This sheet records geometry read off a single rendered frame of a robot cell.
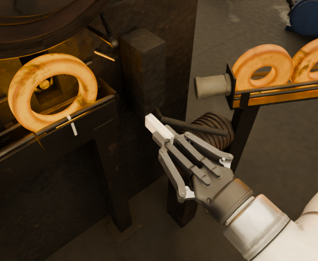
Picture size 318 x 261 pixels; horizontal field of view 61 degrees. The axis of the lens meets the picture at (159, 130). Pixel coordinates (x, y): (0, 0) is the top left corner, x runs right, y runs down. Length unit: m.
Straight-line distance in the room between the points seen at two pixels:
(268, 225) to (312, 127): 1.37
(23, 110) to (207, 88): 0.43
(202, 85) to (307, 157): 0.98
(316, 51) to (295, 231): 0.47
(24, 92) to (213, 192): 0.39
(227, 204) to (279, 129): 1.26
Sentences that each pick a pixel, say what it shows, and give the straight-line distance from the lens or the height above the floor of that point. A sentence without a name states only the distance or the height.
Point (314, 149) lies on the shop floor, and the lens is 1.65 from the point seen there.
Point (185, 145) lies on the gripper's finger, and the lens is 0.49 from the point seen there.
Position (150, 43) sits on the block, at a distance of 0.66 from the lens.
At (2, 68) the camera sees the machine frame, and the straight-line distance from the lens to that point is 0.63.
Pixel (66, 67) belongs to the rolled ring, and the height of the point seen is 0.82.
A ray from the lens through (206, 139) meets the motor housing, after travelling 0.81.
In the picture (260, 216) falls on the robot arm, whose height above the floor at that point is 0.77.
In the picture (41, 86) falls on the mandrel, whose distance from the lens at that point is 0.69.
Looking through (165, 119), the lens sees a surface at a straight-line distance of 0.74.
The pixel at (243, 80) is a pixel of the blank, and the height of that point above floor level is 0.70.
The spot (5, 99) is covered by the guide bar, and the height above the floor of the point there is 0.76.
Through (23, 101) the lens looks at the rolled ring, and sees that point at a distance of 0.59.
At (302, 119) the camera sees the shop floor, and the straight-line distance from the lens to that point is 1.78.
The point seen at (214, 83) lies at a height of 0.69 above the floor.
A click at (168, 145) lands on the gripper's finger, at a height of 0.75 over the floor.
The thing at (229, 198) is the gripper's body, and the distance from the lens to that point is 0.44.
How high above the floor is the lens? 1.14
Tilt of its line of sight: 48 degrees down
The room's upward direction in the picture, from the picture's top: straight up
